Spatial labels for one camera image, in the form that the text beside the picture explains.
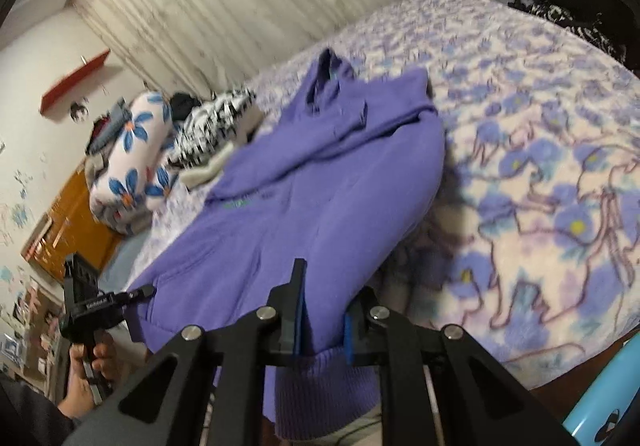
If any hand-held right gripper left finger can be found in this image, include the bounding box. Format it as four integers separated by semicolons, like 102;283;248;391
62;258;306;446

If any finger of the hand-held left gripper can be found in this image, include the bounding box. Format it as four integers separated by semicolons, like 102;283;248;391
112;283;157;313

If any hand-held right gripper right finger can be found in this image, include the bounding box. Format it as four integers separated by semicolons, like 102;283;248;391
345;288;576;446

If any purple zip hoodie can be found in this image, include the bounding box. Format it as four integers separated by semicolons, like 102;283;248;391
125;48;446;439

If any black white printed cloth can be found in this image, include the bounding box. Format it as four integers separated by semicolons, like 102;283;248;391
165;86;258;169

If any person's left forearm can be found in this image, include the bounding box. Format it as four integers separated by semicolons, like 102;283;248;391
0;371;76;446

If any grey clothes pile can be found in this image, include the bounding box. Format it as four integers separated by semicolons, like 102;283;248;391
84;98;128;157

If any person's left hand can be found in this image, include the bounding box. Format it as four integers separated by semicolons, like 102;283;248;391
57;332;121;422

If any light blue bed sheet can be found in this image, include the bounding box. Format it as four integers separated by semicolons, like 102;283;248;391
100;236;151;292

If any wooden headboard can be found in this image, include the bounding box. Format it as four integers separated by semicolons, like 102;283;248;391
22;161;126;277

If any rolled blue flower blanket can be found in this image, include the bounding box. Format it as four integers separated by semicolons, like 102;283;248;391
89;93;181;229

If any cream folded cloth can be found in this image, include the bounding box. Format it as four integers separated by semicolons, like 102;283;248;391
180;111;263;189

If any dark cloth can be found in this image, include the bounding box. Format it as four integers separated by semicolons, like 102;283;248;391
170;93;201;119

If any purple floral bed blanket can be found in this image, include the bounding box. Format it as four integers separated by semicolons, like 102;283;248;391
125;0;640;377

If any light blue plastic object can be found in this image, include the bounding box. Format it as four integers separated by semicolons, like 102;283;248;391
562;341;640;446

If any black speckled cloth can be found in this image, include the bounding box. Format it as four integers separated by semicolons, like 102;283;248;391
487;0;640;72

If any red wall shelf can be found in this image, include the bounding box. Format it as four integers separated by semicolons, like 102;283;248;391
41;48;111;116

